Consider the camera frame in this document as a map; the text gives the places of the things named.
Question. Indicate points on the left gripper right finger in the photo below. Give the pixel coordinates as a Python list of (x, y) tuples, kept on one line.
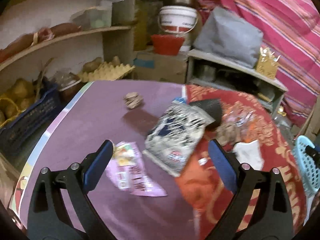
[(272, 216)]

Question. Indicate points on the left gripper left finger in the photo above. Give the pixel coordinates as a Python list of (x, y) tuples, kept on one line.
[(48, 217)]

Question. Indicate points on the white paper piece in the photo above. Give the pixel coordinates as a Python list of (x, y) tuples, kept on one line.
[(249, 153)]

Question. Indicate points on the brown paper scrap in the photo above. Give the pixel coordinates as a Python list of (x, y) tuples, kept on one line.
[(228, 133)]

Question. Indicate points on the pink snack wrapper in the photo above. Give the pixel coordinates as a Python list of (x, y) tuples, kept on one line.
[(127, 172)]

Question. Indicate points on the clear orange plastic wrapper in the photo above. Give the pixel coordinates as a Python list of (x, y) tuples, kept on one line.
[(245, 120)]

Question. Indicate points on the black plastic cup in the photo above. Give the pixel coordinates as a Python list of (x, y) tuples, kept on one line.
[(213, 107)]

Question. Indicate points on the black white snack bag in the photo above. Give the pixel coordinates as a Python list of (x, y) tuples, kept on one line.
[(175, 136)]

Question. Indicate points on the maroon scouring pad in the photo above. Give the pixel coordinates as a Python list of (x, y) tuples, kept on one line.
[(140, 121)]

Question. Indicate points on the light blue plastic basket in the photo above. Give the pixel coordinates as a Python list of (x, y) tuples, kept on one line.
[(306, 155)]

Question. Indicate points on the red floral table cloth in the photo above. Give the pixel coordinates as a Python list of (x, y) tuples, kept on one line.
[(275, 152)]

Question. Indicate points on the dark blue plastic crate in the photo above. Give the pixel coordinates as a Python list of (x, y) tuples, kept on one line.
[(14, 134)]

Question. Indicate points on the purple table mat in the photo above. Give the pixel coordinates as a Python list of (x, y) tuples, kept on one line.
[(96, 116)]

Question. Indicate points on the small basket with plastic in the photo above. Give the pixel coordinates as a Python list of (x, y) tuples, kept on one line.
[(68, 85)]

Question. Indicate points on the crumpled brown paper ball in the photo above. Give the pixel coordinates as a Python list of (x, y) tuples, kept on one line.
[(133, 100)]

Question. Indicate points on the yellow utensil holder box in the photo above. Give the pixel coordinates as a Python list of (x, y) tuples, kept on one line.
[(268, 62)]

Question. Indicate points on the potato on egg tray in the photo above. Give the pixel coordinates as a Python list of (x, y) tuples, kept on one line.
[(92, 65)]

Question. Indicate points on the yellow egg tray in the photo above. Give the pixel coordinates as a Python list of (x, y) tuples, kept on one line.
[(107, 72)]

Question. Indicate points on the grey wooden side shelf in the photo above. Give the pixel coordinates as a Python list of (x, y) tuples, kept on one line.
[(210, 70)]

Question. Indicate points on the cardboard box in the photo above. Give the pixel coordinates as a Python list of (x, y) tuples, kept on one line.
[(163, 68)]

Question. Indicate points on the grey fabric cover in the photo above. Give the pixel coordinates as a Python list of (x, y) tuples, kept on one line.
[(227, 35)]

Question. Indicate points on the red plastic basin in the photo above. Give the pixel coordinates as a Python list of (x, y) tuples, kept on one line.
[(166, 44)]

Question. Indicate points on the pink striped blanket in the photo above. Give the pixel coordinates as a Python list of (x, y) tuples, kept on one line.
[(291, 31)]

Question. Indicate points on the white plastic bucket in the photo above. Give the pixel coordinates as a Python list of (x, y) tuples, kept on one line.
[(177, 19)]

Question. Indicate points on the wooden wall shelf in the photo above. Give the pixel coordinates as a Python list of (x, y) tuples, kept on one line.
[(72, 51)]

